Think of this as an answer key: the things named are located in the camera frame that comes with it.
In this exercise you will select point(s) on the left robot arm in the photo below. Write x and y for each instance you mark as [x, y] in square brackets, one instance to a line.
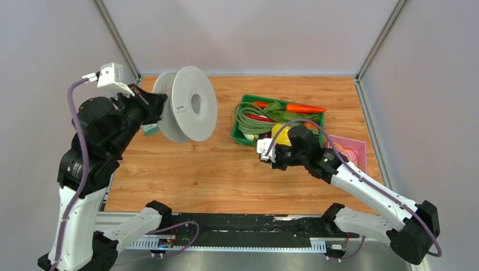
[105, 128]

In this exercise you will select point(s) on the red chili pepper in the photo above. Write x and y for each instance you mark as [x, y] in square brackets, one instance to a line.
[260, 118]

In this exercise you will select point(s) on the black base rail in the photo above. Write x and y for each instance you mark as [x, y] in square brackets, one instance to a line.
[227, 232]

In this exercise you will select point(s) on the yellow rubber bands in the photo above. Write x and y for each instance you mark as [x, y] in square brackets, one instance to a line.
[351, 154]

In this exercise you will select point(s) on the orange carrot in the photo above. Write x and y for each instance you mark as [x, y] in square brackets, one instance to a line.
[304, 109]

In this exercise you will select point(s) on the orange small vegetable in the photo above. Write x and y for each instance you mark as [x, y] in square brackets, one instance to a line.
[310, 126]

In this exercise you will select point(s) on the grey filament spool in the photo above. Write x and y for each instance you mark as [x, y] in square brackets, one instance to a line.
[190, 112]

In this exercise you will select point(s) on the green long beans bundle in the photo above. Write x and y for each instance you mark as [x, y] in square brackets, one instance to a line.
[249, 126]

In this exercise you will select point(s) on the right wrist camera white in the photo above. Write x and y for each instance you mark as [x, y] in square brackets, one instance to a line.
[265, 150]

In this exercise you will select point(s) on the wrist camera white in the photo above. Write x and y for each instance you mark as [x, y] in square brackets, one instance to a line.
[110, 79]
[265, 150]

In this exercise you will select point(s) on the pink plastic box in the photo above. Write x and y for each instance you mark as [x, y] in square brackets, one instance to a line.
[359, 146]

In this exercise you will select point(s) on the yellow napa cabbage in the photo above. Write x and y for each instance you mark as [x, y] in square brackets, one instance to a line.
[282, 138]

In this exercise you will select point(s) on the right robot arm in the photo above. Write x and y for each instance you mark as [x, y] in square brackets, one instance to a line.
[408, 227]

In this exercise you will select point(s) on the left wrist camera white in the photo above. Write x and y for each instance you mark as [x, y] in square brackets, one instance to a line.
[110, 79]

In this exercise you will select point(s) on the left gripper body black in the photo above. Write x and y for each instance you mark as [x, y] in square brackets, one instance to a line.
[131, 109]

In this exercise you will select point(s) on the green leafy vegetable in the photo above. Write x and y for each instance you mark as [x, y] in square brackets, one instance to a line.
[278, 112]

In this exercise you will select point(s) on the teal small box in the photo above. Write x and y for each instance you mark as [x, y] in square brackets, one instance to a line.
[150, 129]

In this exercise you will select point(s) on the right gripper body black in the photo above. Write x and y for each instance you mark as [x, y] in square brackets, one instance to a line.
[286, 157]

